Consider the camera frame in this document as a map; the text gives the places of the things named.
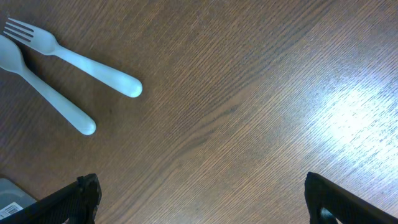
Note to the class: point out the white plastic spoon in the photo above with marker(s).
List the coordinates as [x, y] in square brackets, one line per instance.
[13, 61]

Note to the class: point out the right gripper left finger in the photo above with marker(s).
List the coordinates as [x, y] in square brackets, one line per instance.
[76, 203]

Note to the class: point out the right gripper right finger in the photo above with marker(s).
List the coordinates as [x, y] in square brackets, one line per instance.
[330, 203]

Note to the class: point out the clear plastic container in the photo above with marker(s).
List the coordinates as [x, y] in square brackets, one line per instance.
[12, 198]

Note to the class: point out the white plastic fork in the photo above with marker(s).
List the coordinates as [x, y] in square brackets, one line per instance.
[45, 43]

